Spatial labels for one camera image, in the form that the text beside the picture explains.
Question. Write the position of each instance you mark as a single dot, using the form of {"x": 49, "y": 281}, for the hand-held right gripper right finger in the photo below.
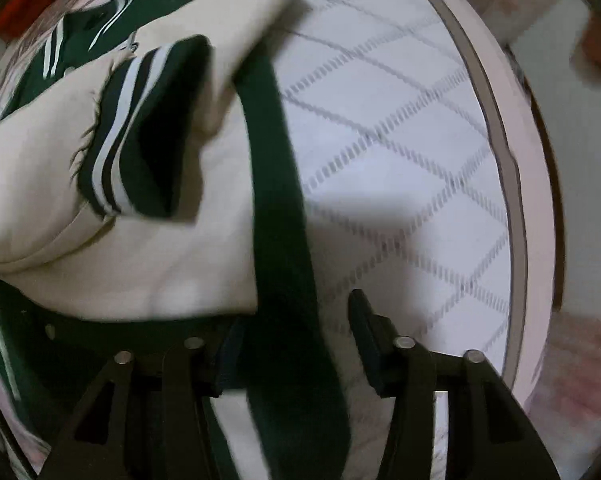
{"x": 368, "y": 340}

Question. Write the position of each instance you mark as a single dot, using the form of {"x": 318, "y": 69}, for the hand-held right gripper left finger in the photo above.
{"x": 226, "y": 360}

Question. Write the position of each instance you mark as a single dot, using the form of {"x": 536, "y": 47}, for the green and cream varsity jacket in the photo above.
{"x": 145, "y": 195}

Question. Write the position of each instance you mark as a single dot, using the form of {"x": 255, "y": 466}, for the white quilted mattress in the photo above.
{"x": 395, "y": 160}

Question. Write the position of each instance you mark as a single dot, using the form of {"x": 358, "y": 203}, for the brown wooden furniture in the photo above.
{"x": 597, "y": 40}

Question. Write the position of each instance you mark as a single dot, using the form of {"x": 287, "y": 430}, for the pink bed frame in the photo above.
{"x": 525, "y": 200}

